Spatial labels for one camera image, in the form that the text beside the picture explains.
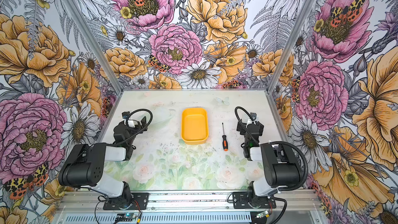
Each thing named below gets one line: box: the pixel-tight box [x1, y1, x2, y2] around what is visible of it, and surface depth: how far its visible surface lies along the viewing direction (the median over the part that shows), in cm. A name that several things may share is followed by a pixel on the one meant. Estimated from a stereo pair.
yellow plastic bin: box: [181, 107, 209, 146], surface depth 104 cm
